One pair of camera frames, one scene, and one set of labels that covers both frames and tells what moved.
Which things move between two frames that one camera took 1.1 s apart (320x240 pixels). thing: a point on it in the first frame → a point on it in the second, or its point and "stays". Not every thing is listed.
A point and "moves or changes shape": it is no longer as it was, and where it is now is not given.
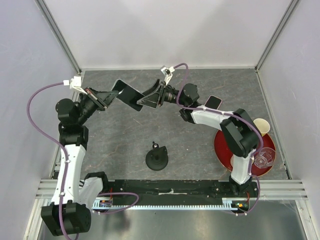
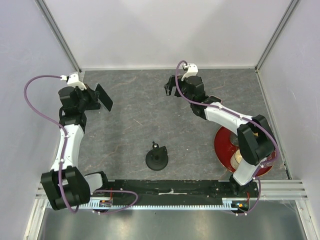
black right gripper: x=152 y=100 → x=170 y=84
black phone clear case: x=127 y=94 moves or changes shape
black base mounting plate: x=138 y=191 stays
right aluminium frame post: x=291 y=7 stays
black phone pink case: x=213 y=102 stays
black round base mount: x=157 y=159 stays
